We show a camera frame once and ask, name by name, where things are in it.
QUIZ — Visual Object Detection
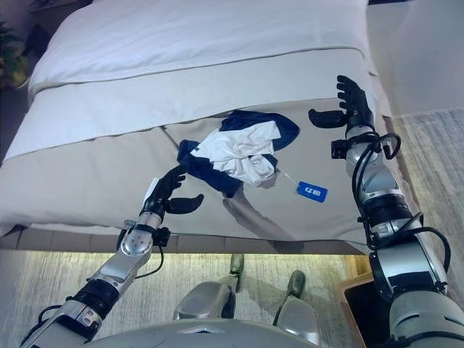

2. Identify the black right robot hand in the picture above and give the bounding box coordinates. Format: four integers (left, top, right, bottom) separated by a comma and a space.
307, 75, 376, 130

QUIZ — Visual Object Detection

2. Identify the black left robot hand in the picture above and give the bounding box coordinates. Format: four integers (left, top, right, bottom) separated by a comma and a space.
139, 165, 206, 217

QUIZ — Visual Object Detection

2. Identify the blue shirt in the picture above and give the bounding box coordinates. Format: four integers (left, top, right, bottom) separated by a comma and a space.
176, 109, 301, 199

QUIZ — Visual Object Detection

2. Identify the blue paper tag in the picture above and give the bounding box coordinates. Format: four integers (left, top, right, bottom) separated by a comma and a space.
296, 180, 331, 202

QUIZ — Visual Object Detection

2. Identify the grey bed base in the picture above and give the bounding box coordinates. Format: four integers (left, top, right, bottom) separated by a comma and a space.
0, 228, 367, 262

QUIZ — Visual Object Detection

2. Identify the brown wicker basket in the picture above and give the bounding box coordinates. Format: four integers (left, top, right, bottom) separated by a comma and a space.
335, 273, 385, 348

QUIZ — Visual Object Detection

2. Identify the cream blanket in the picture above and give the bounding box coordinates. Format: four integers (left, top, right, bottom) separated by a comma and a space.
0, 46, 380, 164

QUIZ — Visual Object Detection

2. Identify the grey left robot leg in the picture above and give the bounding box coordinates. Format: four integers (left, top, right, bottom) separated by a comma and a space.
173, 253, 247, 322

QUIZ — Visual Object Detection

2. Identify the grey robot leg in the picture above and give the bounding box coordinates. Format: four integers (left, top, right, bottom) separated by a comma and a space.
272, 270, 323, 347
173, 253, 247, 322

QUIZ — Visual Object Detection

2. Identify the grey robot torso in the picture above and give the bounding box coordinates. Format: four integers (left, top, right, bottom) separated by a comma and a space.
86, 322, 327, 348

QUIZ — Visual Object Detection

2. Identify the white duvet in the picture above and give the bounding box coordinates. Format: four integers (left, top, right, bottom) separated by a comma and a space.
27, 0, 369, 95

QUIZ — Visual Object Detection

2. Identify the grey right robot leg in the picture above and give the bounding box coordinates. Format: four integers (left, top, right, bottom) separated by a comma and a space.
272, 270, 323, 347

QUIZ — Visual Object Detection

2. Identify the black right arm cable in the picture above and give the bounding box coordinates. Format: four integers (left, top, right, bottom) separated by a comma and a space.
353, 133, 452, 287

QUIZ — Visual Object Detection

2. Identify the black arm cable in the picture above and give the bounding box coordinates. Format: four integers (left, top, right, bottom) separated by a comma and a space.
353, 133, 452, 287
136, 246, 165, 280

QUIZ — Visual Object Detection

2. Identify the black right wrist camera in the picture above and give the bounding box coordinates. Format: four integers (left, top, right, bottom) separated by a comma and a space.
330, 139, 349, 160

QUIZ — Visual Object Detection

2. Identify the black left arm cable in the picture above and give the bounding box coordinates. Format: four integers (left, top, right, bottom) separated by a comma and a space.
136, 246, 165, 280

